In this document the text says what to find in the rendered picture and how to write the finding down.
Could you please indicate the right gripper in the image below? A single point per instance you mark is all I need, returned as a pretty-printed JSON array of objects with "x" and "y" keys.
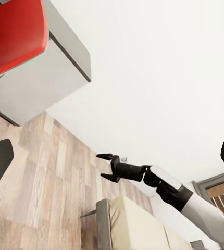
[{"x": 119, "y": 169}]

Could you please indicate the desk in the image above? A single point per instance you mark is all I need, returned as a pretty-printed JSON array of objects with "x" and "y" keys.
[{"x": 38, "y": 85}]

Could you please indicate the fixed window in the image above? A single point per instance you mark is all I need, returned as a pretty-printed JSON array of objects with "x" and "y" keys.
[{"x": 212, "y": 191}]

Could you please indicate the bed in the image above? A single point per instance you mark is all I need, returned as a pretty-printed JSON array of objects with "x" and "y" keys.
[{"x": 124, "y": 225}]

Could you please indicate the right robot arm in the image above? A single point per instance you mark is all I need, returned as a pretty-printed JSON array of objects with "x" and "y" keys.
[{"x": 208, "y": 218}]

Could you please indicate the swivel chair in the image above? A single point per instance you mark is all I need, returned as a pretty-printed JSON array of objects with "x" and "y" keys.
[{"x": 24, "y": 33}]

